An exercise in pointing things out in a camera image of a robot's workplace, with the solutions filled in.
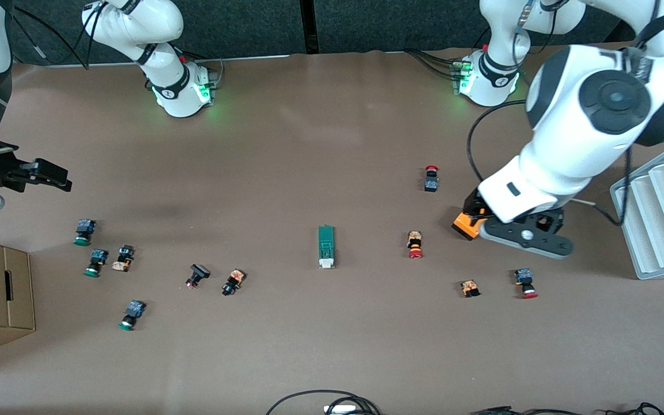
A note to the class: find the small orange contact block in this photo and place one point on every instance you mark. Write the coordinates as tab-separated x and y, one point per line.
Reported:
470	288

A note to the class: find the red emergency stop yellow block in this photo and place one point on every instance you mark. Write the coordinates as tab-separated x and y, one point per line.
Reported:
415	244

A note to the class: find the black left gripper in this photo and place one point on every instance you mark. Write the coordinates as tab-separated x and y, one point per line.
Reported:
472	203

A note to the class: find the orange button enclosure box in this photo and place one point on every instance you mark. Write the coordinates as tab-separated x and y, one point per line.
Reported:
466	226

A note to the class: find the black selector switch orange block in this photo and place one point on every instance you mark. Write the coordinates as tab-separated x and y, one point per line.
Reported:
233	282

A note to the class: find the red push button blue block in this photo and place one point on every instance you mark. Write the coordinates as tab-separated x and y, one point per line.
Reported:
525	283

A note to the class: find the red push button black block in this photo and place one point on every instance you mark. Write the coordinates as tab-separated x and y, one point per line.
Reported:
431	180

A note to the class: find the green load switch white lever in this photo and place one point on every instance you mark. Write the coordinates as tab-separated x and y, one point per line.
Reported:
327	248

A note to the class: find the black vertical post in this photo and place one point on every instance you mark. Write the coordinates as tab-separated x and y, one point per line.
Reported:
309	23

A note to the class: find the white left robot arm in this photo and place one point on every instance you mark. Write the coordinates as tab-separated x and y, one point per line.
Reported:
568	132

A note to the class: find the grey ridged plastic tray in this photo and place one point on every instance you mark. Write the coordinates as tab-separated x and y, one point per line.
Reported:
660	230

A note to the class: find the white plug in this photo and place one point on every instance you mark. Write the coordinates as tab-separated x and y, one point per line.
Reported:
340	410

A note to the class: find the green push button blue block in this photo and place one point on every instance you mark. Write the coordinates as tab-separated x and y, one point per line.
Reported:
83	230
96	262
131	314

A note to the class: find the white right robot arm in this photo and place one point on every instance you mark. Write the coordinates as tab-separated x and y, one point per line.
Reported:
170	86

